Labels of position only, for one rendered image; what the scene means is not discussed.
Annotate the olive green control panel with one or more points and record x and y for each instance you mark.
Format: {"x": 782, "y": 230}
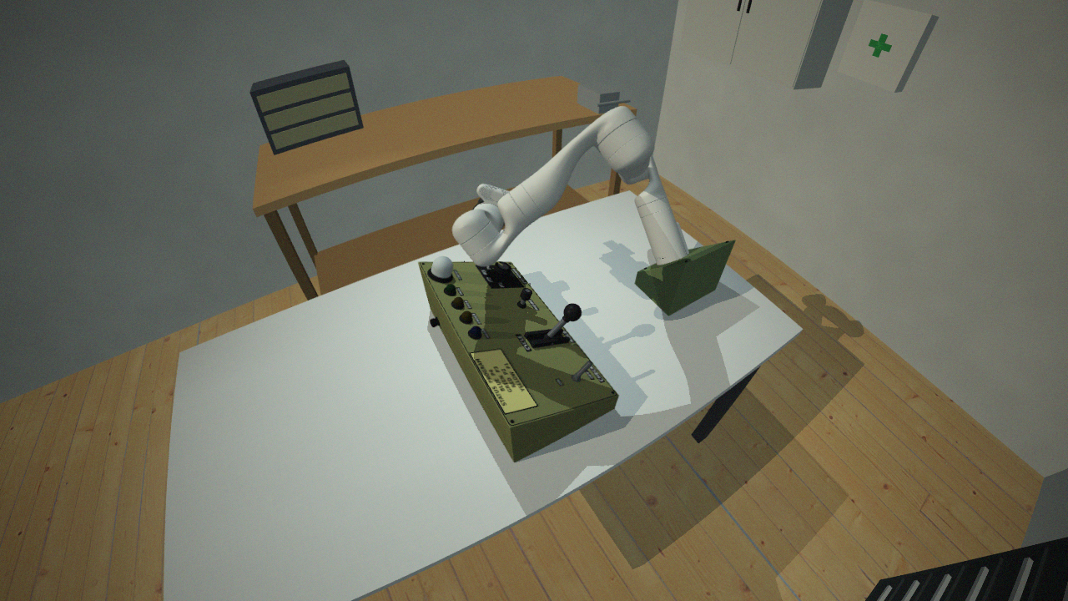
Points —
{"x": 524, "y": 367}

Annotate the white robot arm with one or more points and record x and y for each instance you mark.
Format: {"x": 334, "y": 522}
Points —
{"x": 625, "y": 144}

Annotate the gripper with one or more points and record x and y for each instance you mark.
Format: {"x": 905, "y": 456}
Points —
{"x": 489, "y": 197}

